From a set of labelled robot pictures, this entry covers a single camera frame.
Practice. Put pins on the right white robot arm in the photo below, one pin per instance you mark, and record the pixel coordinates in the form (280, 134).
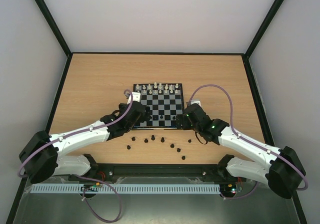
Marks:
(280, 169)

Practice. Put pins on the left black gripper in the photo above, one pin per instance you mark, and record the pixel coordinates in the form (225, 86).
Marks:
(147, 117)

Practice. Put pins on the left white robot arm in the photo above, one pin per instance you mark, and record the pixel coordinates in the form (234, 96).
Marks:
(49, 155)

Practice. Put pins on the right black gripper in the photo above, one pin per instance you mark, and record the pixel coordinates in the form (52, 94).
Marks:
(185, 120)

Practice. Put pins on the black aluminium frame rail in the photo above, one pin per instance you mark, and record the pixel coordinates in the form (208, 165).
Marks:
(110, 172)

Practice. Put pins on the light blue cable duct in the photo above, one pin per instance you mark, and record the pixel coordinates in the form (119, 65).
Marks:
(126, 189)

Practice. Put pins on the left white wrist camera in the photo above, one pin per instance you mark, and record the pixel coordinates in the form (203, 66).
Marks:
(134, 96)

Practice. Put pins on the black and silver chessboard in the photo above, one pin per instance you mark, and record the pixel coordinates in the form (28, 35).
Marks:
(167, 105)

